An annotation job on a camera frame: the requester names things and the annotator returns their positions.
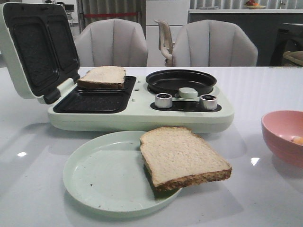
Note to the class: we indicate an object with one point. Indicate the silver control knob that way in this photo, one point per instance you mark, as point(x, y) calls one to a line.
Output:
point(163, 100)
point(208, 102)

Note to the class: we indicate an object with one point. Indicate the black round frying pan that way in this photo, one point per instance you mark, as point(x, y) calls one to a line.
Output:
point(170, 81)

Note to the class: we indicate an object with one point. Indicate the green breakfast maker base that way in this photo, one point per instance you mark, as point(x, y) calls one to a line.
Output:
point(132, 109)

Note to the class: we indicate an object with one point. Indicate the light green round plate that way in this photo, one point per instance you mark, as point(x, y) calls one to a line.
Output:
point(107, 175)

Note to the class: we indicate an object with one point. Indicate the green breakfast maker lid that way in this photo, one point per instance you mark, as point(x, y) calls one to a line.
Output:
point(38, 48)

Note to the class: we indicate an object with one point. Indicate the pink bowl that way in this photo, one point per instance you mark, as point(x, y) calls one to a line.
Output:
point(278, 128)

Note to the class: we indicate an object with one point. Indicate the right silver control knob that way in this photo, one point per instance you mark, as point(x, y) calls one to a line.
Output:
point(208, 102)

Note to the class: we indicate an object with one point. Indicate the left grey upholstered chair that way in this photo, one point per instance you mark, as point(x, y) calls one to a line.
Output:
point(112, 42)

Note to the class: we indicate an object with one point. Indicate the fruit bowl on counter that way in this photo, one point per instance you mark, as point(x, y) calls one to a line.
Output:
point(251, 4)

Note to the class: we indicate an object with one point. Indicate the right grey upholstered chair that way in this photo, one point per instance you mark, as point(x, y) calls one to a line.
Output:
point(212, 43)

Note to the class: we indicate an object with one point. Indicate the left silver control knob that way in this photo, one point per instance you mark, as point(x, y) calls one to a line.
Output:
point(163, 100)

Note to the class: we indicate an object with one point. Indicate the beige office chair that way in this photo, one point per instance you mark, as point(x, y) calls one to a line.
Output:
point(165, 42)

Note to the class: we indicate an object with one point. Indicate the bread slice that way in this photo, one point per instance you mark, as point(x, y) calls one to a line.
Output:
point(103, 77)
point(176, 158)

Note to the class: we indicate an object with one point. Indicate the white cabinet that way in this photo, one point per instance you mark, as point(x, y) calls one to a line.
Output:
point(175, 13)

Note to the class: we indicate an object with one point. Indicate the orange shrimp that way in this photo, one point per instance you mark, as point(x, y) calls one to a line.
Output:
point(297, 140)

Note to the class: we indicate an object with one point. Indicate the grey upholstered chair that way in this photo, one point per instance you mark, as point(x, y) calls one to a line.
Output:
point(112, 42)
point(212, 43)

